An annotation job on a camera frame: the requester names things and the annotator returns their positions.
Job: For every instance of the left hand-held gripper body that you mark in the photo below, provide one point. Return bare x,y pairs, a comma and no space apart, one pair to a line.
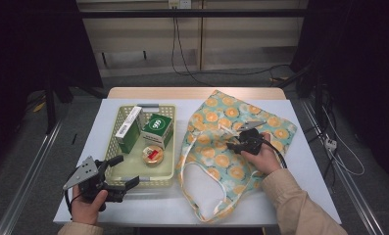
84,174

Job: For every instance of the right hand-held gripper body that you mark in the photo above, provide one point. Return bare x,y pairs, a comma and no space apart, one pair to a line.
252,142

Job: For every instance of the pale yellow plastic basket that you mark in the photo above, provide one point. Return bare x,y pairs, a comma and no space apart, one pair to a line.
133,166

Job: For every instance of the orange print tote bag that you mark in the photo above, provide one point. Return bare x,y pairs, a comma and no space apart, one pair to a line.
215,160

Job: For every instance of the round golden tin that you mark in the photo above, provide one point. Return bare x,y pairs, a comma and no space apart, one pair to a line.
153,155

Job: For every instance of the tall green white box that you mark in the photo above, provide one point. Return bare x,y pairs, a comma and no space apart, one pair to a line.
128,125

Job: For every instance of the square white green box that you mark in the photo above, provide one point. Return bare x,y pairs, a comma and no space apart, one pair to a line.
156,125

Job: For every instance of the person's right hand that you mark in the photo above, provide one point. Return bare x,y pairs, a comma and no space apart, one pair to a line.
265,161

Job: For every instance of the person's left hand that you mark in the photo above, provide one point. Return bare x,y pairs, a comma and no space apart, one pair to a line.
84,210

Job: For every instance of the white table mat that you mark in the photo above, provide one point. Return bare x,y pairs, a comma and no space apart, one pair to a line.
149,209

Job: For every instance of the black metal stand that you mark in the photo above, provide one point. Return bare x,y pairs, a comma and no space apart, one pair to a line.
50,107
317,98

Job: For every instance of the white power strip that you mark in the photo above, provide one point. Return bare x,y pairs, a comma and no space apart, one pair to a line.
330,143

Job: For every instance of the beige desk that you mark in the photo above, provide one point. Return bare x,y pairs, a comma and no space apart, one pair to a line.
133,32

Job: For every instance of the black curtain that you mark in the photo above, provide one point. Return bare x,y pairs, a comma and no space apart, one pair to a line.
25,39
362,49

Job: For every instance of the metal floor rail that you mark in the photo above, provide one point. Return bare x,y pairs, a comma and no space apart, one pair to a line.
25,192
355,196

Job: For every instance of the white wall socket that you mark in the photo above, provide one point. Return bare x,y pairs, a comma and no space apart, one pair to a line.
179,3

